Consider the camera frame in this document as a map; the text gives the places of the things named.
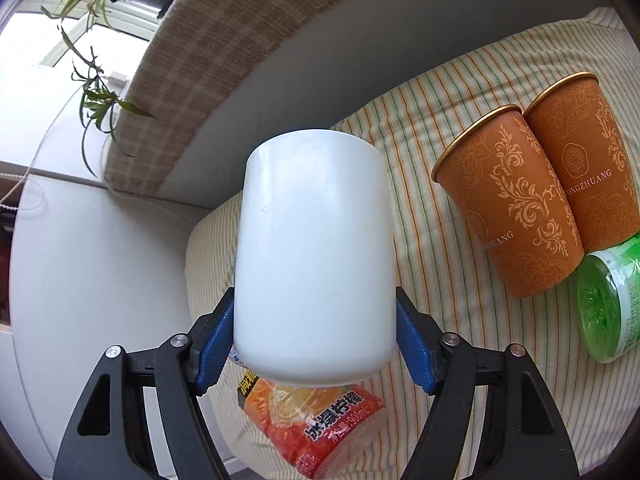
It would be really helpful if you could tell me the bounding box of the white plastic cup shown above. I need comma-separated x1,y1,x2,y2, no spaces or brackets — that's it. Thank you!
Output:
233,129,396,387

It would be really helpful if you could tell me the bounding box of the orange paper cup left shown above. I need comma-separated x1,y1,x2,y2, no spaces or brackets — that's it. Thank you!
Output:
432,104,585,298

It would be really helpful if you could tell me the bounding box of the orange paper cup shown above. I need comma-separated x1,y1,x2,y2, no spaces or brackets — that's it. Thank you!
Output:
524,72,639,252
432,104,585,298

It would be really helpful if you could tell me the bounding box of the orange paper cup right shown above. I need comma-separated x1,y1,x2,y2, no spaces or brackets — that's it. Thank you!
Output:
524,72,639,252

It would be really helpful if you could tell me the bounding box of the green tea bottle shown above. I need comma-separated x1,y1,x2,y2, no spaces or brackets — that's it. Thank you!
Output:
574,234,639,363

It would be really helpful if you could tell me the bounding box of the orange lemon drink bottle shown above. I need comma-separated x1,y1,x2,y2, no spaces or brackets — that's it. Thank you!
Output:
229,350,396,479

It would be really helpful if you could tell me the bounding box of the striped table cloth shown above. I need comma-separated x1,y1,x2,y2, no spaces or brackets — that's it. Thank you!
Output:
186,8,639,479

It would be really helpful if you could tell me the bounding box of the brown plaid cloth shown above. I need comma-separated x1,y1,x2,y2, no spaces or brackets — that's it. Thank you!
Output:
103,0,342,197

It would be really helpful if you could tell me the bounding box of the potted spider plant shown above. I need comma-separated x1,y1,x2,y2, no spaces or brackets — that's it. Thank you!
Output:
40,0,212,177

